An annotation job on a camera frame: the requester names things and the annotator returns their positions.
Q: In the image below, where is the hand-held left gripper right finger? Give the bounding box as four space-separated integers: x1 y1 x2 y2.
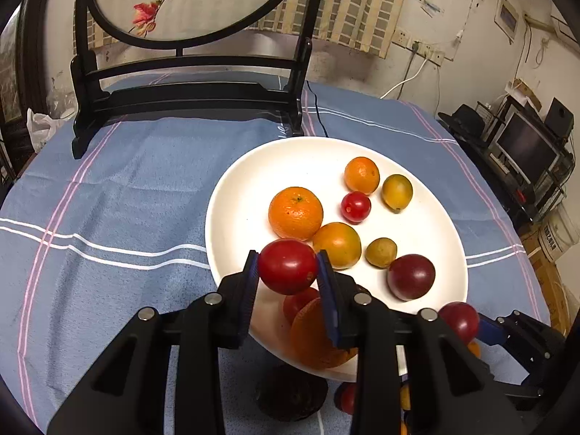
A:
316 249 529 435

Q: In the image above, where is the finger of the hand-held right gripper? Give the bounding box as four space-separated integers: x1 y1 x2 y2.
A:
476 315 510 347

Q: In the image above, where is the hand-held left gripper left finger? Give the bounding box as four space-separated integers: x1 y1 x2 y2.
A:
46 249 261 435

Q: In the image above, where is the dark red plum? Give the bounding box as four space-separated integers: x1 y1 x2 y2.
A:
437 302 480 343
387 254 436 302

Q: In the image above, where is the green-tinged orange mandarin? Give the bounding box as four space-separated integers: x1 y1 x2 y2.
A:
312 222 362 269

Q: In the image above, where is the small olive-green kumquat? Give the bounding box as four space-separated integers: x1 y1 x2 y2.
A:
365 238 398 268

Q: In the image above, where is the large orange mandarin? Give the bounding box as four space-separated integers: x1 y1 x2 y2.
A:
268 186 324 242

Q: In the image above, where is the small red cherry tomato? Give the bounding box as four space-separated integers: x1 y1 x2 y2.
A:
341 191 372 224

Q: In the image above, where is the white oval plate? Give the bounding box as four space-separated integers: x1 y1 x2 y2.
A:
205 137 469 384

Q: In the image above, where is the yellow-green kumquat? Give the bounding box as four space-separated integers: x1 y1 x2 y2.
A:
381 174 414 213

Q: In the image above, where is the large brown cardboard box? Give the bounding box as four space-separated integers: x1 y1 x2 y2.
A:
521 231 572 331

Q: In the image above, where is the dark brown water chestnut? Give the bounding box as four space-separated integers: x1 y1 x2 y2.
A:
255 365 329 421

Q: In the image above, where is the white bucket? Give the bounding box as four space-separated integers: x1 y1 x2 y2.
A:
539 204 580 264

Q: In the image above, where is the black metal rack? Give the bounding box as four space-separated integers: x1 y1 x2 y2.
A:
471 100 578 223

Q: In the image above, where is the computer monitor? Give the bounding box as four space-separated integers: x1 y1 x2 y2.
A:
494 111 563 182

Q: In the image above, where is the round painted table screen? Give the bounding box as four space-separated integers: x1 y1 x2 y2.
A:
70 0 329 159

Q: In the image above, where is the black hat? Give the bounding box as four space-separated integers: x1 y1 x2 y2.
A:
437 104 490 139

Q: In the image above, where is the black speaker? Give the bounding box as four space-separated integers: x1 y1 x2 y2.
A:
544 97 575 139

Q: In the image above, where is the white plastic bag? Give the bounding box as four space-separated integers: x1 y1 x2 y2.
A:
26 108 75 152

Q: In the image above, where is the beige checked curtain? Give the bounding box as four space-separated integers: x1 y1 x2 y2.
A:
88 0 415 59

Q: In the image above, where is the white power cable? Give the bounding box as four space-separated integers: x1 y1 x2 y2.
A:
380 57 429 99

